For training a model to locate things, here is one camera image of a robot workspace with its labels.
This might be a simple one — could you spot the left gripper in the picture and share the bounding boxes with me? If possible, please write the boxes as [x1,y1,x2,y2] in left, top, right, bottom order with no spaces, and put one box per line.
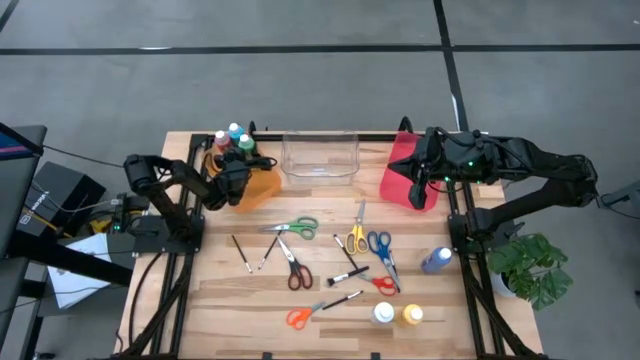
[214,148,279,210]

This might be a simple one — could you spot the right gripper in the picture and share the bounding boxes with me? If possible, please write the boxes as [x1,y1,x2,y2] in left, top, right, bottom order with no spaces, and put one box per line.
[387,127,454,212]

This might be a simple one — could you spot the yellow-handled scissors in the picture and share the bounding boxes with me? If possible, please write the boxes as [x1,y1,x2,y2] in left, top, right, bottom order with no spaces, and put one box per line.
[344,198,371,256]

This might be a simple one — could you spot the green-handled scissors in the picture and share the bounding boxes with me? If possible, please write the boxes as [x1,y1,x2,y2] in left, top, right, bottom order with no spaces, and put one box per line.
[259,215,320,242]

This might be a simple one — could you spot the blue-handled scissors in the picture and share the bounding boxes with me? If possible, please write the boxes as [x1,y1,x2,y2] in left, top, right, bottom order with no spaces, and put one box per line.
[366,229,403,294]

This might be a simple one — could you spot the black paintbrush silver ferrule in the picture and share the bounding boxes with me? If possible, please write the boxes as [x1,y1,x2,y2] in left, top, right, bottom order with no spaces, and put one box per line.
[332,233,361,272]

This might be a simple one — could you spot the fluffy black-handled brush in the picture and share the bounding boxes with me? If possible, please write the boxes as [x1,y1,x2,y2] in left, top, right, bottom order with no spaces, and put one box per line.
[325,265,371,289]

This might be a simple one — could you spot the yellow paint bottle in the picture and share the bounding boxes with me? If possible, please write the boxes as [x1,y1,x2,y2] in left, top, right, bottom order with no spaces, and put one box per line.
[396,303,426,329]

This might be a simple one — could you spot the white paint bottle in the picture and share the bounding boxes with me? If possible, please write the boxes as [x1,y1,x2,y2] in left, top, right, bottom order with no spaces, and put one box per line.
[369,300,397,328]

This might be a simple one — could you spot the black brush silver ferrule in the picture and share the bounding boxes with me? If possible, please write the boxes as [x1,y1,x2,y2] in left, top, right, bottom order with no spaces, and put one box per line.
[321,289,365,310]

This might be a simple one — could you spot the orange-handled scissors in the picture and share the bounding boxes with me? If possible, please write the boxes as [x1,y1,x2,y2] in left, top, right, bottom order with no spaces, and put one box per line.
[285,300,328,332]

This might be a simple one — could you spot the red translucent plastic bin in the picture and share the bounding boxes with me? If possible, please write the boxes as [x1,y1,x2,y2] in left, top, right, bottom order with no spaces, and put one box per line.
[378,130,451,214]

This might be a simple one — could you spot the orange translucent plastic bin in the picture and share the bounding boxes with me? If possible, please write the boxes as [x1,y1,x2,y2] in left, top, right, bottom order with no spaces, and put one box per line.
[201,142,283,214]

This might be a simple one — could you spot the clear plastic bin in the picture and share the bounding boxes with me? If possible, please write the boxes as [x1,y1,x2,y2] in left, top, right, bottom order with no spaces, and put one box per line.
[279,130,362,188]

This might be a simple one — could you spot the black red-lined scissors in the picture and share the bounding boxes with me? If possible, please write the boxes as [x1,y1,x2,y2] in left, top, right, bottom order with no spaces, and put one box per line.
[275,234,315,293]

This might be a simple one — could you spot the white plant pot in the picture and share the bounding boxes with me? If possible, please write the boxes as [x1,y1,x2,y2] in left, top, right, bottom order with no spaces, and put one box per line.
[489,271,517,300]

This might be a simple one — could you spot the green leafy plant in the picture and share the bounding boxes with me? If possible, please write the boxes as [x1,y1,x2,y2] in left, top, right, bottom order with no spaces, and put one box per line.
[485,231,575,313]

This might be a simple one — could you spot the black cardboard box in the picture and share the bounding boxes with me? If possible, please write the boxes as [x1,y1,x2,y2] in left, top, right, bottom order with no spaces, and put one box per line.
[16,160,108,239]

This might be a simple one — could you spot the grey chair base leg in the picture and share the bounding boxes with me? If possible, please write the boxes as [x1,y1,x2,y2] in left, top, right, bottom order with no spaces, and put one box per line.
[594,179,640,212]

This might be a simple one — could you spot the white paper sheet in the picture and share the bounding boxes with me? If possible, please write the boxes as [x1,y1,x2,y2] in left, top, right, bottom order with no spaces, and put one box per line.
[46,231,135,311]

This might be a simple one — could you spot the black side desk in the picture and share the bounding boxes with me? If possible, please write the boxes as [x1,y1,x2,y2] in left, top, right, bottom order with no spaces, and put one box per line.
[0,121,135,360]

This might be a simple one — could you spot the black aluminium rig frame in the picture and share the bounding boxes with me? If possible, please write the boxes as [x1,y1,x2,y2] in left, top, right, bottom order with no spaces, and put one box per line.
[107,115,551,360]

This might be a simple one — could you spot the red-handled small scissors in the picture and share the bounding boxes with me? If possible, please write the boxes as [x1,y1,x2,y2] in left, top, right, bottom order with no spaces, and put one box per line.
[356,271,399,298]

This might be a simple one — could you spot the thin black cable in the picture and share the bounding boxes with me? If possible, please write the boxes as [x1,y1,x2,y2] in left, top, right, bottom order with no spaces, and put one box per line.
[41,143,157,177]

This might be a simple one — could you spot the thick black cable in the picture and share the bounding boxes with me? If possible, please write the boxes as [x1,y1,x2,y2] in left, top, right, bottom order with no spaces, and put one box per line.
[127,251,165,349]

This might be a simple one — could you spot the yellow cable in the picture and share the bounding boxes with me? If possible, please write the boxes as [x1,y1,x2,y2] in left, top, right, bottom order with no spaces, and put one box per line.
[28,203,115,239]

